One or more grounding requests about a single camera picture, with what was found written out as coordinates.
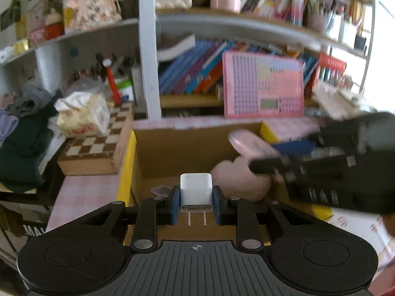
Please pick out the white charger plug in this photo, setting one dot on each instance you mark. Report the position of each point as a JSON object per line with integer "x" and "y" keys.
{"x": 196, "y": 191}

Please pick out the black picture frame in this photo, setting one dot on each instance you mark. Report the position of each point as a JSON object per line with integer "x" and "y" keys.
{"x": 10, "y": 17}

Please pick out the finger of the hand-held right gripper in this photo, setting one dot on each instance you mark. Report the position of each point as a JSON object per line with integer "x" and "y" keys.
{"x": 308, "y": 164}
{"x": 296, "y": 147}

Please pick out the green and white box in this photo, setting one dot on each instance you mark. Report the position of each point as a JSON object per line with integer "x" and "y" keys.
{"x": 126, "y": 89}

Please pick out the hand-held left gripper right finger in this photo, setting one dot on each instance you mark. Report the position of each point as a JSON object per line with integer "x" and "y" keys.
{"x": 217, "y": 205}

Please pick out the pen holder with pens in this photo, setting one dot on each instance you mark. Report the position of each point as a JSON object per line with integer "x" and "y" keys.
{"x": 322, "y": 18}

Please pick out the pile of clothes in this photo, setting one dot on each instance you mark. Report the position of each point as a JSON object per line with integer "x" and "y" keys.
{"x": 21, "y": 148}

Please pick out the pink button learning tablet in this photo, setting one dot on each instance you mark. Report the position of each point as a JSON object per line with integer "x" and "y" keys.
{"x": 262, "y": 83}

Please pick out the red round pot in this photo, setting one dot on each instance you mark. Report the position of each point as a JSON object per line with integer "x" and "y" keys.
{"x": 55, "y": 27}

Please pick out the wooden chessboard box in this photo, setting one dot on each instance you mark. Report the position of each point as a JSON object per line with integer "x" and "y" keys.
{"x": 92, "y": 151}

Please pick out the white storage container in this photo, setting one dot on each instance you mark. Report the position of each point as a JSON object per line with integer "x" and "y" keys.
{"x": 348, "y": 34}

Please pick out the white bookshelf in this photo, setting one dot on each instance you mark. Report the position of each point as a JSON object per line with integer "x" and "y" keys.
{"x": 148, "y": 67}

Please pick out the red book box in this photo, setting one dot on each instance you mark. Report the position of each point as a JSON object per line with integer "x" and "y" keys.
{"x": 333, "y": 67}

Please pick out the stack of thin blue books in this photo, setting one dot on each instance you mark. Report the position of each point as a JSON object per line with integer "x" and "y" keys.
{"x": 309, "y": 71}

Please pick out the pile of papers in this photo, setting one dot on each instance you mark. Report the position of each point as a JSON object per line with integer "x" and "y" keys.
{"x": 339, "y": 101}

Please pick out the soft tissue pack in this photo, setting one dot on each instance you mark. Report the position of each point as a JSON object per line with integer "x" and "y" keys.
{"x": 81, "y": 115}

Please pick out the pink checkered tablecloth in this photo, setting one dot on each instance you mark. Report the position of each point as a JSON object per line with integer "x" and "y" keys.
{"x": 83, "y": 197}

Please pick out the row of leaning books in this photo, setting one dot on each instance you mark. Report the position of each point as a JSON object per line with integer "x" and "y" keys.
{"x": 191, "y": 71}

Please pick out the yellow cardboard box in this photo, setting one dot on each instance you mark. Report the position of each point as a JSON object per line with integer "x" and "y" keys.
{"x": 185, "y": 154}

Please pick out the red marker with white cap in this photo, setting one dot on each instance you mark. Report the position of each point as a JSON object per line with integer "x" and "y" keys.
{"x": 113, "y": 83}

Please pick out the pink plush toy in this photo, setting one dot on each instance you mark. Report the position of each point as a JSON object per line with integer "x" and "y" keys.
{"x": 237, "y": 178}

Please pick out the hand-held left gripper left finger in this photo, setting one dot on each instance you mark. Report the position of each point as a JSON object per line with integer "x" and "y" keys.
{"x": 176, "y": 205}

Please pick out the pink floral bag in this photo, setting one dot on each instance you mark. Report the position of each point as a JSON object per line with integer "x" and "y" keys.
{"x": 92, "y": 4}

